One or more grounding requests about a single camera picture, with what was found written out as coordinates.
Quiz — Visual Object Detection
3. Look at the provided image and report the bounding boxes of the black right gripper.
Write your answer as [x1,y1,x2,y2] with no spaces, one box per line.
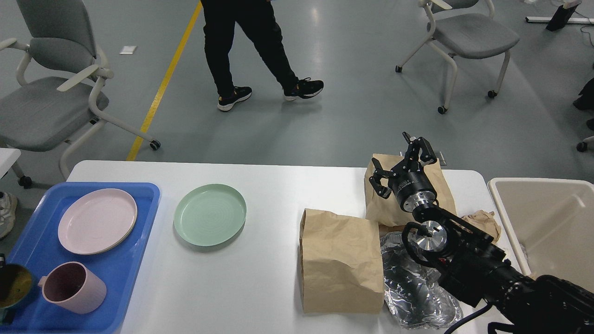
[369,132,438,213]

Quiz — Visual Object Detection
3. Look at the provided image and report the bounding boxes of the green plate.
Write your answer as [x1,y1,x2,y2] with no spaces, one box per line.
[174,184,247,247]

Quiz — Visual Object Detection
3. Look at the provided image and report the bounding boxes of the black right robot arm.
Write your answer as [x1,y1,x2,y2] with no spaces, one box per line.
[368,132,594,334]

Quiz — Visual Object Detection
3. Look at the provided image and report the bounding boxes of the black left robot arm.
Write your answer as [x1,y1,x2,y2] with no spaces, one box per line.
[0,253,11,325]

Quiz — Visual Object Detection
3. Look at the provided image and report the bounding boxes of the rear brown paper bag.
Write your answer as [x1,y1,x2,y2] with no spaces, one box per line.
[363,162,458,227]

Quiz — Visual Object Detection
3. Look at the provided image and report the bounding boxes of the brown paper bag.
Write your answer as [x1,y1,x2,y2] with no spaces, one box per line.
[363,162,458,227]
[299,208,384,314]

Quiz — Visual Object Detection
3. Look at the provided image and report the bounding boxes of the crumpled brown paper napkin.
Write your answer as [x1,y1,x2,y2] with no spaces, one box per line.
[462,210,502,244]

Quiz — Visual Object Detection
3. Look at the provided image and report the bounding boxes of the front brown paper bag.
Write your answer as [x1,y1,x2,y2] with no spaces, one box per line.
[299,208,384,314]

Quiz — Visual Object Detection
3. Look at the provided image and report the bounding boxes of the crumpled silver foil bag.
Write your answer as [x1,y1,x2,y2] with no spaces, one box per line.
[380,231,463,329]

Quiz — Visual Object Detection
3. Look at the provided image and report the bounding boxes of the beige plastic bin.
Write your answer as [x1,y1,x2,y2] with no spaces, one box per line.
[488,178,594,291]

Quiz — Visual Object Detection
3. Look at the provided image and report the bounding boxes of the grey chair right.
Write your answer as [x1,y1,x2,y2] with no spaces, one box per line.
[395,0,520,115]

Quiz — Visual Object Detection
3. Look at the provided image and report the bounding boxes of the white desk leg base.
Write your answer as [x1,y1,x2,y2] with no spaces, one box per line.
[524,0,594,32]

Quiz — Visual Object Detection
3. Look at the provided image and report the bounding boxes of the person in dark clothes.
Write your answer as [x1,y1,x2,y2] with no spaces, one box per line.
[200,0,324,112]

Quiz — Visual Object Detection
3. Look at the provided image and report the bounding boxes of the pink plate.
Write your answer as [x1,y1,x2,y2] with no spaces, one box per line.
[58,188,138,255]

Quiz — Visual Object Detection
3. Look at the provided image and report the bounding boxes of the pink mug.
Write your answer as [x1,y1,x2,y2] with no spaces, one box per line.
[38,261,107,314]

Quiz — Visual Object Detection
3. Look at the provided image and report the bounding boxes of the grey office chair left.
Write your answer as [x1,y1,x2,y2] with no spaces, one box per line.
[0,0,161,179]

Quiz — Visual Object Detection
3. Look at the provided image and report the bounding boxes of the blue plastic tray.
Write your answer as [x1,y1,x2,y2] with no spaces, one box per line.
[1,182,161,334]

